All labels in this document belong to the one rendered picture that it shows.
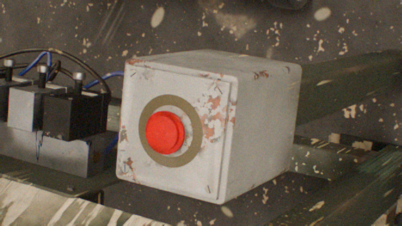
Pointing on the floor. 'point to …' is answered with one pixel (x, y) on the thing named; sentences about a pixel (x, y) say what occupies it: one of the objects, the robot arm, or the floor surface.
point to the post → (346, 82)
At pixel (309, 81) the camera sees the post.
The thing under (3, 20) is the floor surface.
